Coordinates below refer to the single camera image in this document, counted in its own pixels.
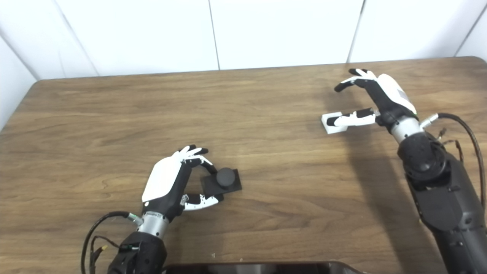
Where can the black peg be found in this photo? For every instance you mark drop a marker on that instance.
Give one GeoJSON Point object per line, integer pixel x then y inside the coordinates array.
{"type": "Point", "coordinates": [225, 177]}

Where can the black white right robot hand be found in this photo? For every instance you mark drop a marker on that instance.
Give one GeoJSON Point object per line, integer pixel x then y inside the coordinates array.
{"type": "Point", "coordinates": [392, 95]}

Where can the white square piece with hole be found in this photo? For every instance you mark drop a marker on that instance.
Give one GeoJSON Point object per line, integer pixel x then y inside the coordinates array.
{"type": "Point", "coordinates": [335, 129]}

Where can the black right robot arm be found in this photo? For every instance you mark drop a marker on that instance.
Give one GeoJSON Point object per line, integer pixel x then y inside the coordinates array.
{"type": "Point", "coordinates": [445, 198]}

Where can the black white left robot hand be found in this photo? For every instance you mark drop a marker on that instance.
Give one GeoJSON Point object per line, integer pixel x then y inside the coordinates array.
{"type": "Point", "coordinates": [163, 179]}

